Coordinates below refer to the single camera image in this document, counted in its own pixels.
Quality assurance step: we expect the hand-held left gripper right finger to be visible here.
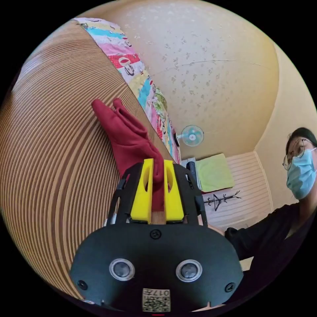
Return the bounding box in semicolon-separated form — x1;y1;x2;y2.
163;159;184;222

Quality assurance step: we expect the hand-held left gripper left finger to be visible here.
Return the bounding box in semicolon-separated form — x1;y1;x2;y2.
130;158;154;224

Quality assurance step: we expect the red long sleeve shirt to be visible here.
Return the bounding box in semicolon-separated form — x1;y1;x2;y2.
91;98;166;212

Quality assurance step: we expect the green cloth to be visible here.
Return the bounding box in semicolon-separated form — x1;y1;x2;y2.
195;153;235;193

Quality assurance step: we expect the bed with woven mat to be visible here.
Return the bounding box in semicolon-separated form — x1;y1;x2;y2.
0;17;183;301

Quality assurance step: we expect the person's body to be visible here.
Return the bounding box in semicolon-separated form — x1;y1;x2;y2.
224;127;317;305

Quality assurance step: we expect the white wall fan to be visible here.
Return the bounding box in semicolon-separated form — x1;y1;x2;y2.
176;125;205;147

